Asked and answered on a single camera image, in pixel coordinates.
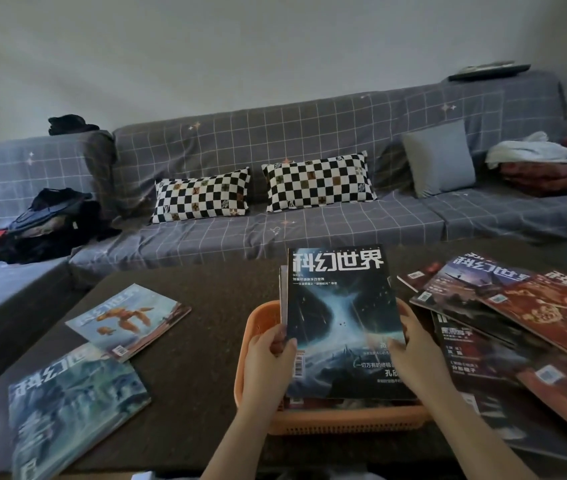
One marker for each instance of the grey checked covered sofa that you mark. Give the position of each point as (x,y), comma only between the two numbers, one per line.
(288,129)

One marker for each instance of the folded dark red blanket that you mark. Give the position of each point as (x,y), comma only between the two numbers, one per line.
(553,177)

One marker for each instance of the plain grey cushion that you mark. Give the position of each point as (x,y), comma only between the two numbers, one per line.
(438,159)

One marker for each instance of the black crumpled garment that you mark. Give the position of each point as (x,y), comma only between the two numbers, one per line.
(71,125)

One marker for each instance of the black flat tray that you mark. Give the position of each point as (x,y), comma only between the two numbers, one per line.
(488,73)

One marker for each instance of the orange plastic basket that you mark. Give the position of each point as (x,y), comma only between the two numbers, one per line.
(338,419)

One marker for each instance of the person's left forearm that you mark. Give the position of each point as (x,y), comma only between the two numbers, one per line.
(238,444)

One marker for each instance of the person's right forearm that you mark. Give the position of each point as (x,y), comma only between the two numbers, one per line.
(473,439)

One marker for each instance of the dark blue vortex magazine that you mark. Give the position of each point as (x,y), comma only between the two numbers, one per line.
(343,304)

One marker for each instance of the heap of dark clothes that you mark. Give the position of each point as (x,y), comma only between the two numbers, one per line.
(53,229)

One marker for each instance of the person's left hand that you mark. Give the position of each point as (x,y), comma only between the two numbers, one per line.
(266,374)

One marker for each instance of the white crumpled cloth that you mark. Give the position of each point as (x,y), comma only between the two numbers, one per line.
(533,150)

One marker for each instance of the purple sky aircraft magazine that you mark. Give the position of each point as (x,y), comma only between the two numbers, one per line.
(463,282)

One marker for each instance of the thick stack of magazines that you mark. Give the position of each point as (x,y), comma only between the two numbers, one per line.
(283,299)

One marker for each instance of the pale booklet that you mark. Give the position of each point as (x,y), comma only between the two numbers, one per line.
(488,65)

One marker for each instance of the orange robot cover magazine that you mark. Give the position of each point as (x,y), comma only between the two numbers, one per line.
(123,319)

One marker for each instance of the blue green mountain magazine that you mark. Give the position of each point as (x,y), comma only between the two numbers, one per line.
(73,409)

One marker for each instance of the black white checkered pillow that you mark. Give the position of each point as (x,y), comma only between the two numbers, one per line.
(201,194)
(318,182)

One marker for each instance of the pile of magazines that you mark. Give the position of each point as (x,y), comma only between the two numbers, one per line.
(473,354)

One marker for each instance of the dark speckled table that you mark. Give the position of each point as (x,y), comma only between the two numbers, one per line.
(203,304)

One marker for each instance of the red lion cover magazine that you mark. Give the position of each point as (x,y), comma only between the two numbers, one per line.
(553,309)

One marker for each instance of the person's right hand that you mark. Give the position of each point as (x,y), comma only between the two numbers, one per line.
(421,359)

